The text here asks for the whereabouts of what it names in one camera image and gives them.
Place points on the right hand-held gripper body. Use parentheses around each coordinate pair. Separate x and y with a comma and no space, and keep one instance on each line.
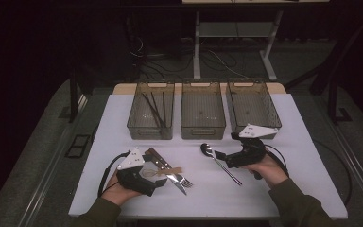
(252,154)

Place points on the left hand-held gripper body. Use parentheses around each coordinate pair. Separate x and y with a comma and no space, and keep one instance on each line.
(132,179)

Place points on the metal spoon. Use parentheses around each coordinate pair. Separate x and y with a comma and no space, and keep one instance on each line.
(206,148)

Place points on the translucent grey plastic bin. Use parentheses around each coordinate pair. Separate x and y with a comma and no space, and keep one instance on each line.
(203,110)
(252,107)
(138,123)

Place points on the person's left hand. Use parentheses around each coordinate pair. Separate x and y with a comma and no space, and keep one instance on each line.
(116,193)

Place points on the person's right hand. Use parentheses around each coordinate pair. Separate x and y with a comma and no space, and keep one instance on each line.
(272,173)

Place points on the black floor socket plate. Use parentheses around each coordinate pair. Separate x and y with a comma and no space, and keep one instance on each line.
(75,151)

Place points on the black metal stand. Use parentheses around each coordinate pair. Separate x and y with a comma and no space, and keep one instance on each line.
(332,101)

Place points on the white desk with metal legs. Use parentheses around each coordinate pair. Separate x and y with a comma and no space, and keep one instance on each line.
(196,47)

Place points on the metal floor rail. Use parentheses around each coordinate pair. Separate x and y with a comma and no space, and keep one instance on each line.
(44,189)
(359,176)

